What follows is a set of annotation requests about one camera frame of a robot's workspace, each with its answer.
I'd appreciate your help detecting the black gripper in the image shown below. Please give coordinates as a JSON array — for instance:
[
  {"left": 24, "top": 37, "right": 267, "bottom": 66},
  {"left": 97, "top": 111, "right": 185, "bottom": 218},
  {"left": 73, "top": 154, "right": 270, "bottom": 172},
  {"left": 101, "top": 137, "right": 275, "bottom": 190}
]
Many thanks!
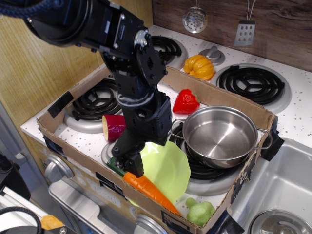
[{"left": 112, "top": 91, "right": 172, "bottom": 178}]

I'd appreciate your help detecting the orange toy carrot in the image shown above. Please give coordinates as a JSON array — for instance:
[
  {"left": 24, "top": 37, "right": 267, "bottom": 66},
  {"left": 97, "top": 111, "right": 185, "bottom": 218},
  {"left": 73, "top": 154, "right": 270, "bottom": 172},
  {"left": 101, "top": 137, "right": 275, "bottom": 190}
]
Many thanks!
[{"left": 106, "top": 157, "right": 181, "bottom": 215}]

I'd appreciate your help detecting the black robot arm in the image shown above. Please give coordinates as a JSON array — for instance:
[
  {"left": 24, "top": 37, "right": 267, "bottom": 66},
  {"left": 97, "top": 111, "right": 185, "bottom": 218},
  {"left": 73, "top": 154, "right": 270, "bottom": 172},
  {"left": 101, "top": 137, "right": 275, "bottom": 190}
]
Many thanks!
[{"left": 0, "top": 0, "right": 172, "bottom": 177}]

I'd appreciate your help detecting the light green plastic plate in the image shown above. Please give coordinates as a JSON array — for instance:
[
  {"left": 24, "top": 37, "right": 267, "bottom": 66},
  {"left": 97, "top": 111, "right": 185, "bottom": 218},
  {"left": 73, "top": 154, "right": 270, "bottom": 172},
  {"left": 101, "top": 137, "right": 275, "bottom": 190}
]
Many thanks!
[{"left": 141, "top": 141, "right": 191, "bottom": 204}]

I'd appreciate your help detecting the front silver stove knob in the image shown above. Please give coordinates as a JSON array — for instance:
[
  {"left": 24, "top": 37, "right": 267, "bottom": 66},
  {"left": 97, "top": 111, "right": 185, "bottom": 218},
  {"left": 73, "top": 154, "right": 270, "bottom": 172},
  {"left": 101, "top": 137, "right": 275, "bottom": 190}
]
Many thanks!
[{"left": 101, "top": 142, "right": 115, "bottom": 164}]

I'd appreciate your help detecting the silver stove knob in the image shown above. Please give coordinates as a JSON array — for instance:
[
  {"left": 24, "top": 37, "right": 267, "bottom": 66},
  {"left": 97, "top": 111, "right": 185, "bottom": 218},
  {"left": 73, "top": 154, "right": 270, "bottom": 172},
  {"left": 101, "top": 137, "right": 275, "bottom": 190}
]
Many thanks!
[
  {"left": 101, "top": 142, "right": 115, "bottom": 164},
  {"left": 199, "top": 46, "right": 225, "bottom": 66}
]

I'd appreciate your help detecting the purple toy onion half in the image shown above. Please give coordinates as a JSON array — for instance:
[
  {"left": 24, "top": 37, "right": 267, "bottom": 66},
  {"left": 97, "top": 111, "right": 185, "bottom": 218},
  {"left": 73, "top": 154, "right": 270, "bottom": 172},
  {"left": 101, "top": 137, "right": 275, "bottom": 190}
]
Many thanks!
[{"left": 102, "top": 115, "right": 126, "bottom": 142}]

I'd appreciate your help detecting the silver oven knob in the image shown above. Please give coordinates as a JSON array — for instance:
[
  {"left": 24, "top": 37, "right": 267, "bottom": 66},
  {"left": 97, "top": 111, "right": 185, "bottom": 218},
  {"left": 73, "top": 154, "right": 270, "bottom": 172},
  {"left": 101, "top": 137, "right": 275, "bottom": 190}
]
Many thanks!
[
  {"left": 134, "top": 214, "right": 168, "bottom": 234},
  {"left": 44, "top": 154, "right": 74, "bottom": 183}
]

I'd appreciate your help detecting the front left black burner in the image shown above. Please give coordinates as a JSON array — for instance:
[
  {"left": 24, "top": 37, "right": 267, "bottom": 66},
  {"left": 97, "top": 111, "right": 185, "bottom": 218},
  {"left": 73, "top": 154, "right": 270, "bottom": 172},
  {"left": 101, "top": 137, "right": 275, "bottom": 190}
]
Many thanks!
[{"left": 63, "top": 77, "right": 122, "bottom": 134}]

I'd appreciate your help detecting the black burner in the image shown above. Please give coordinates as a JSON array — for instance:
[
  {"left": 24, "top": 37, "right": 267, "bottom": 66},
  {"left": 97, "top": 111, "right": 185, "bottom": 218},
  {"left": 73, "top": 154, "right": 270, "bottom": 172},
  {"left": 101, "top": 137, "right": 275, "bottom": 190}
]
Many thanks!
[
  {"left": 63, "top": 77, "right": 122, "bottom": 134},
  {"left": 152, "top": 36, "right": 188, "bottom": 70},
  {"left": 211, "top": 63, "right": 292, "bottom": 114},
  {"left": 168, "top": 121, "right": 243, "bottom": 196}
]

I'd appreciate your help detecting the silver oven front knob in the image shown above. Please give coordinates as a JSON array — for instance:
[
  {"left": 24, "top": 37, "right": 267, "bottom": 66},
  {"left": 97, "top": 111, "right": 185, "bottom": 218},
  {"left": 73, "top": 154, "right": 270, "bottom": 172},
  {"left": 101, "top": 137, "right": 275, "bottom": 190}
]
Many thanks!
[{"left": 44, "top": 154, "right": 74, "bottom": 183}]

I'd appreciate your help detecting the front right black burner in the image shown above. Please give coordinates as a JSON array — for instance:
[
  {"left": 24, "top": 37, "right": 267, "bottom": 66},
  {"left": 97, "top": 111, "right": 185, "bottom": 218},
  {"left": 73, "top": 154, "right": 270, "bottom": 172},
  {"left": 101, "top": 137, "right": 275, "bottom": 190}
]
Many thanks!
[{"left": 168, "top": 121, "right": 243, "bottom": 196}]

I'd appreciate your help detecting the red toy strawberry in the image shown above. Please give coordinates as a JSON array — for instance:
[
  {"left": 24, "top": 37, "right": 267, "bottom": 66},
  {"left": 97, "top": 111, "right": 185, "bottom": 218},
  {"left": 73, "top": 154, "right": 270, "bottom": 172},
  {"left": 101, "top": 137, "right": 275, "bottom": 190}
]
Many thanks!
[{"left": 173, "top": 89, "right": 200, "bottom": 114}]

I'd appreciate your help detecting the green toy broccoli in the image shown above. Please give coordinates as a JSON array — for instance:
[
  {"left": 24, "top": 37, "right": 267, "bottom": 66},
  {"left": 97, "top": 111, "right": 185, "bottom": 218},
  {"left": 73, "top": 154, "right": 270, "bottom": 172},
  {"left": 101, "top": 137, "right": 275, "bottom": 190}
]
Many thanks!
[{"left": 186, "top": 197, "right": 215, "bottom": 227}]

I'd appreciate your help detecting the stainless steel pot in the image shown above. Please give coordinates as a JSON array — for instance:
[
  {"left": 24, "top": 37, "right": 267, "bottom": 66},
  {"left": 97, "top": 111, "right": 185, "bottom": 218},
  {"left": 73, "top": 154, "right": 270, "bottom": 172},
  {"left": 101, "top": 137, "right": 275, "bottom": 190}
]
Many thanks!
[{"left": 172, "top": 105, "right": 273, "bottom": 169}]

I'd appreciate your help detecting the orange object bottom left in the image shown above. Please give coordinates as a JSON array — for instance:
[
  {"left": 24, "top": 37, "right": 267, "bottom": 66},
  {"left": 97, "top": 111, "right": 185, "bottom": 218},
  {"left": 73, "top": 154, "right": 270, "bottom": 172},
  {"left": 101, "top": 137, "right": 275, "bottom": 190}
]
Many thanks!
[{"left": 40, "top": 215, "right": 64, "bottom": 230}]

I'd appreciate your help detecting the brown cardboard fence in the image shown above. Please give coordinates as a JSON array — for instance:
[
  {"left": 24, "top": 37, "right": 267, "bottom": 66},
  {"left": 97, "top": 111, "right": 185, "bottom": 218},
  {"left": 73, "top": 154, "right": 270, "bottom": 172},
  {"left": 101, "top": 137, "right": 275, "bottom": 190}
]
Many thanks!
[{"left": 37, "top": 65, "right": 275, "bottom": 234}]

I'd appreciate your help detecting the yellow toy pumpkin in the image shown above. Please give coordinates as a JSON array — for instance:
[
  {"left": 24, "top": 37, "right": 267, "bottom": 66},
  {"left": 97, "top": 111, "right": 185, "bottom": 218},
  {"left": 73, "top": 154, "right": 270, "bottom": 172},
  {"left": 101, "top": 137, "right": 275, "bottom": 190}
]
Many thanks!
[{"left": 183, "top": 55, "right": 215, "bottom": 80}]

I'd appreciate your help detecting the back left black burner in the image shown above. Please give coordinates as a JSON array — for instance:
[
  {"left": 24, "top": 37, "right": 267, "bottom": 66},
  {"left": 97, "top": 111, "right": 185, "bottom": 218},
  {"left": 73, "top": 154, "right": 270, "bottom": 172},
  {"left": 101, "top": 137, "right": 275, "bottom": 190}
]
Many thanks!
[{"left": 152, "top": 36, "right": 188, "bottom": 70}]

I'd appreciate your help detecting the back silver stove knob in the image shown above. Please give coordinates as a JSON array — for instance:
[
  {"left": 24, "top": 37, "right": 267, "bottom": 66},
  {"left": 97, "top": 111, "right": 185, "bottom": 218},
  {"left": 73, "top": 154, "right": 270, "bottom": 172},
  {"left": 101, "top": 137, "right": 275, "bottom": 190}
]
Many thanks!
[{"left": 199, "top": 46, "right": 225, "bottom": 66}]

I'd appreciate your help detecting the back right black burner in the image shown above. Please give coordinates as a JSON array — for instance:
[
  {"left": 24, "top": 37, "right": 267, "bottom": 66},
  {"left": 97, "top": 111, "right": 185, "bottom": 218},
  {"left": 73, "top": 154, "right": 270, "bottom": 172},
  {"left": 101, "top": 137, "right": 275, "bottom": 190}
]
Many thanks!
[{"left": 211, "top": 63, "right": 292, "bottom": 114}]

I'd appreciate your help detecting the stainless steel sink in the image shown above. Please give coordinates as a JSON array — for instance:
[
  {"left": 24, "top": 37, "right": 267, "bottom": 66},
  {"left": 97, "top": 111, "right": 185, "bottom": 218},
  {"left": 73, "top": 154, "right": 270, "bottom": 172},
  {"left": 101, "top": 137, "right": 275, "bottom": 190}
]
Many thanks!
[{"left": 231, "top": 139, "right": 312, "bottom": 234}]

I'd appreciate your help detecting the silver sink drain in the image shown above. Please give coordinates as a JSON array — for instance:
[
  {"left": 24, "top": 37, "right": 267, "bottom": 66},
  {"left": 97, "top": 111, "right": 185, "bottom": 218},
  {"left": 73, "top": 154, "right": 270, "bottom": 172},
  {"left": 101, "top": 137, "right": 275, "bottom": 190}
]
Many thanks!
[{"left": 248, "top": 210, "right": 312, "bottom": 234}]

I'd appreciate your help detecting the hanging metal strainer ladle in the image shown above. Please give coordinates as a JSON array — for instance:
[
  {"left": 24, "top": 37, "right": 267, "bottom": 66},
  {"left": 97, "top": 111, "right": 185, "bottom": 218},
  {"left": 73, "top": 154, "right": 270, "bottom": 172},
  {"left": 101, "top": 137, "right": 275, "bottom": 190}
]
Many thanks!
[{"left": 182, "top": 0, "right": 208, "bottom": 34}]

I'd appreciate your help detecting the hanging metal slotted spatula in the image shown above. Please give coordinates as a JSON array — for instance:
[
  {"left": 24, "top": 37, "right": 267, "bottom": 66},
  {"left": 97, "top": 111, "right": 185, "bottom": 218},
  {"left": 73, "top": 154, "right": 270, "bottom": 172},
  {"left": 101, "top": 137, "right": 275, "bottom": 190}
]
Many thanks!
[{"left": 234, "top": 0, "right": 256, "bottom": 47}]

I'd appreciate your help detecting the silver oven door handle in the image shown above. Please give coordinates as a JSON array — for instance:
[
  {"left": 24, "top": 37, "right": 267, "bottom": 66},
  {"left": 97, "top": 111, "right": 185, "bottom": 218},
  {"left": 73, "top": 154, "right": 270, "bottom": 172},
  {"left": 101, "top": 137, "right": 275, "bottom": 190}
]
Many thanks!
[{"left": 49, "top": 180, "right": 116, "bottom": 234}]

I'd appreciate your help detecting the black cable bottom left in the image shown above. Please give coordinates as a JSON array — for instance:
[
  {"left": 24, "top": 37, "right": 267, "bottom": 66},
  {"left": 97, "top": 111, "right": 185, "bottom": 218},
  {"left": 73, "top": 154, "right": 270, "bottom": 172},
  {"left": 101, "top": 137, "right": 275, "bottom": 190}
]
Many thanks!
[{"left": 0, "top": 206, "right": 42, "bottom": 234}]

